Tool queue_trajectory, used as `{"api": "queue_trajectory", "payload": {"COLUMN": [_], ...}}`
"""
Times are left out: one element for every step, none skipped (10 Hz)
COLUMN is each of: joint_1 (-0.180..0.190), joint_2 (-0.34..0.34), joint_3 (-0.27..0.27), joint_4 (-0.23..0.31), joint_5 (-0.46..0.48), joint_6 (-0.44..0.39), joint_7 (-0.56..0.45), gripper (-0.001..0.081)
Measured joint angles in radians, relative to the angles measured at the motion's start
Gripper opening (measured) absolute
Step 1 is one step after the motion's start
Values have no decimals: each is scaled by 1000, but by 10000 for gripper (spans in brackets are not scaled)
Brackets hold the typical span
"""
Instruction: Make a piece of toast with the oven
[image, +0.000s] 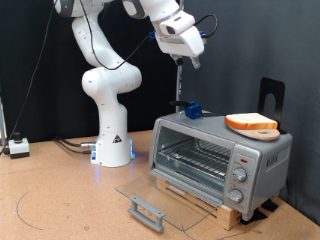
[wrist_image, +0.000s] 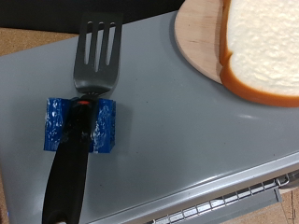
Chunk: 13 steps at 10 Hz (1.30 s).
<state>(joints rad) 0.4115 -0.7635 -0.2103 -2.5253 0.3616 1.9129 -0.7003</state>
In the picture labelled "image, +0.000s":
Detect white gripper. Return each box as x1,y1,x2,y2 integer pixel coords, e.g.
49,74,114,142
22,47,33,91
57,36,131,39
156,24,205,70

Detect slice of white bread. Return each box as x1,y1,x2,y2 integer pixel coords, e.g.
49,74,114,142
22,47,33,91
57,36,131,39
224,112,279,131

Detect glass oven door with handle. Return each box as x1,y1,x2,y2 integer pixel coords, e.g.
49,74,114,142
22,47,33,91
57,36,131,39
115,168,225,234

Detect silver oven knob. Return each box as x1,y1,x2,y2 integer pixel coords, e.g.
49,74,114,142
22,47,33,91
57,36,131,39
232,166,249,183
227,188,245,204

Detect silver toaster oven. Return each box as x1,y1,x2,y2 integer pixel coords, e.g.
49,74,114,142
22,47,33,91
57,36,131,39
148,110,294,221

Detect black metal bookend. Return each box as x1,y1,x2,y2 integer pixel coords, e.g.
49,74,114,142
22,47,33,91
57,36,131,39
257,77,288,135

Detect small round wooden board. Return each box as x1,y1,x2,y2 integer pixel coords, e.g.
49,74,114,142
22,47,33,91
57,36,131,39
226,124,281,142

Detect slotted wooden block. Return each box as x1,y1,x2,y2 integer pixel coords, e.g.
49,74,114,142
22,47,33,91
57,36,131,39
155,176,242,232

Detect black foam pad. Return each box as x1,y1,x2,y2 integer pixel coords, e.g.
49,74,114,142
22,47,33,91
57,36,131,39
239,208,269,226
261,199,280,213

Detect white power adapter box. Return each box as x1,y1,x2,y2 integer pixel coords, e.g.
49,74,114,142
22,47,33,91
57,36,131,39
8,131,31,160

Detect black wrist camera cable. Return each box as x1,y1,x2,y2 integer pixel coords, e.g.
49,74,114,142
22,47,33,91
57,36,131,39
78,0,220,72

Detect robot base cables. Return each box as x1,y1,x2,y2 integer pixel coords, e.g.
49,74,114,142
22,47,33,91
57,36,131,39
53,135,98,156

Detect long hanging black cable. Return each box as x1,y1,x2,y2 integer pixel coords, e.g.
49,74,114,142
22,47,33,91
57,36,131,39
0,0,58,155

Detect metal frame post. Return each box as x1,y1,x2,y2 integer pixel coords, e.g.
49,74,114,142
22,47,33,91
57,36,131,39
0,96,8,146

